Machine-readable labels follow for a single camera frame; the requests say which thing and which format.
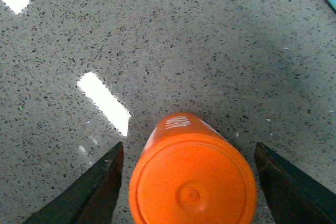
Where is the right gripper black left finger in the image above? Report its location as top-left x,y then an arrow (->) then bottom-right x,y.
24,142 -> 124,223

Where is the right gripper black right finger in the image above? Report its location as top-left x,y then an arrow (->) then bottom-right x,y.
254,142 -> 335,223

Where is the orange plastic cylinder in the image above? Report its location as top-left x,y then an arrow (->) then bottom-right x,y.
129,112 -> 257,223

